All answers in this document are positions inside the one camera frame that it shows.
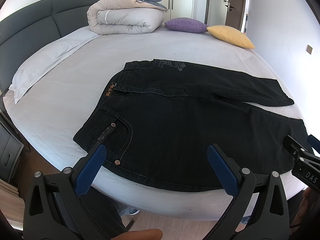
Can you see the yellow cushion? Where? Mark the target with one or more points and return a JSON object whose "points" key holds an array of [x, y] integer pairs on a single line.
{"points": [[230, 35]]}

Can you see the brown wooden door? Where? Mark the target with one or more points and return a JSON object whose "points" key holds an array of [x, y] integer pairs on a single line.
{"points": [[235, 13]]}

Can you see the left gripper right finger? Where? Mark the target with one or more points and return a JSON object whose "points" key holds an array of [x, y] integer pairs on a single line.
{"points": [[237, 182]]}

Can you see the left shoe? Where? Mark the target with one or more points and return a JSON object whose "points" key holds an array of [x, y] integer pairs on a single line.
{"points": [[126, 210]]}

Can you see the folded beige duvet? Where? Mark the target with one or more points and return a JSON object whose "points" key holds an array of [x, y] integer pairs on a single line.
{"points": [[107, 17]]}

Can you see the black denim pants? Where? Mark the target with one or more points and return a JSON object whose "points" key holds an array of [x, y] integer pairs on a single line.
{"points": [[157, 118]]}

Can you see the wall switch plate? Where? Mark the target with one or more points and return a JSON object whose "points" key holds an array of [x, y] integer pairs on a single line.
{"points": [[309, 49]]}

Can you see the person right hand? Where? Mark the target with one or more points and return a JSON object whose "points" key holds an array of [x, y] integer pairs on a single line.
{"points": [[305, 224]]}

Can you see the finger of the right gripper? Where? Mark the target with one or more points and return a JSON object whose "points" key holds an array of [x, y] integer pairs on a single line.
{"points": [[314, 143], [292, 146]]}

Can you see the purple cushion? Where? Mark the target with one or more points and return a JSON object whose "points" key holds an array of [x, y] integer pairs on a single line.
{"points": [[188, 25]]}

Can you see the dark bedside cabinet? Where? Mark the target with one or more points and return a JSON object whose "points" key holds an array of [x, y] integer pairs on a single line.
{"points": [[10, 151]]}

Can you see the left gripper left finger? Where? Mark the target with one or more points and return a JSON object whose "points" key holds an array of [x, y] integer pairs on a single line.
{"points": [[86, 169]]}

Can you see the white pillow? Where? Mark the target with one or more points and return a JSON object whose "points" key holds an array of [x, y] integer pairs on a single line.
{"points": [[46, 59]]}

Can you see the person left hand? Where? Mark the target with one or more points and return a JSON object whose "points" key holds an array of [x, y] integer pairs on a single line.
{"points": [[151, 234]]}

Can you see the dark grey headboard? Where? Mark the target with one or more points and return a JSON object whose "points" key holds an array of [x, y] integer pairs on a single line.
{"points": [[29, 29]]}

